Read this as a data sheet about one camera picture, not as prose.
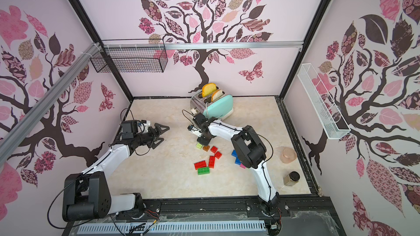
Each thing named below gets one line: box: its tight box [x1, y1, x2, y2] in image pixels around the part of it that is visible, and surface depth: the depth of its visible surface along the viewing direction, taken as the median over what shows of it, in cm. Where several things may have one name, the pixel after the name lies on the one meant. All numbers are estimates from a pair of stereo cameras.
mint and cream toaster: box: [190, 87, 235, 120], surface depth 97 cm
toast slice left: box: [201, 82, 218, 98], surface depth 100 cm
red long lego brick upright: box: [208, 155, 215, 169], surface depth 89 cm
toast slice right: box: [211, 89, 224, 103], surface depth 96 cm
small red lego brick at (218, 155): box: [214, 150, 223, 160], surface depth 92 cm
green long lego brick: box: [197, 166, 210, 176], surface depth 86 cm
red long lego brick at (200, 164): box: [193, 160, 207, 170], surface depth 88 cm
